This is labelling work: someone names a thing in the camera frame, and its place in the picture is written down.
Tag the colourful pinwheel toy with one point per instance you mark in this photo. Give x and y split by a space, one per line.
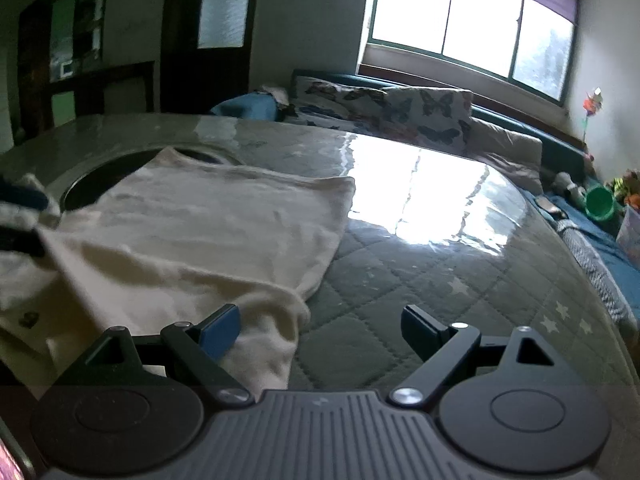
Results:
592 102

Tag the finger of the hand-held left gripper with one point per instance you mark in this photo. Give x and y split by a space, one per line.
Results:
25 194
20 241

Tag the clear plastic container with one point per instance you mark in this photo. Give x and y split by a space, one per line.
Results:
630 232

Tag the beige cloth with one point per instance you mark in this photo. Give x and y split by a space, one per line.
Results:
275 95

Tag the colourful plush toy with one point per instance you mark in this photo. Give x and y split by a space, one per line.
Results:
625 187

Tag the large window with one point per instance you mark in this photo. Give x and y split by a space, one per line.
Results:
475 15

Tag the dark wooden display cabinet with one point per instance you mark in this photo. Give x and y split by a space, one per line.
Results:
35 35

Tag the small white appliance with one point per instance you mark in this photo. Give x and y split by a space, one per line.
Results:
67 70

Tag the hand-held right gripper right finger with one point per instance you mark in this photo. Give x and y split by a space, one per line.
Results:
422 330

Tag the butterfly print cushion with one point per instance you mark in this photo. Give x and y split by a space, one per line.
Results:
335 97
430 117

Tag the grey striped blanket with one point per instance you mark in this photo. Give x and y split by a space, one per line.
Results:
595 265

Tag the cream shirt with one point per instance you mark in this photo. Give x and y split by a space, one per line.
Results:
200 220

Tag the green toy bucket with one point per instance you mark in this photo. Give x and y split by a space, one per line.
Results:
600 205

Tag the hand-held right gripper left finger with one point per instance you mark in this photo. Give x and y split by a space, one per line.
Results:
220 332

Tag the round black heater plate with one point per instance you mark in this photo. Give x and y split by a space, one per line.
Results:
95 180

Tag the cream pillow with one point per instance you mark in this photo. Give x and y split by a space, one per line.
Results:
505 155

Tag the smartphone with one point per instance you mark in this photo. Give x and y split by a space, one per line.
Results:
10 465

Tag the grey plush toy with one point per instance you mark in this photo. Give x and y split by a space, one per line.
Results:
567 187

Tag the quilted star table cover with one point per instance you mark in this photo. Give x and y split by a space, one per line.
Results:
400 285

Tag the blue cushion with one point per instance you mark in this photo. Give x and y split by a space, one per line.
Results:
245 106

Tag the dark wooden console table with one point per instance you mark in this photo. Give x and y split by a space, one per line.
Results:
125 72

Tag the dark door with frosted glass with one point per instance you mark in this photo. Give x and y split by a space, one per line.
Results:
175 75

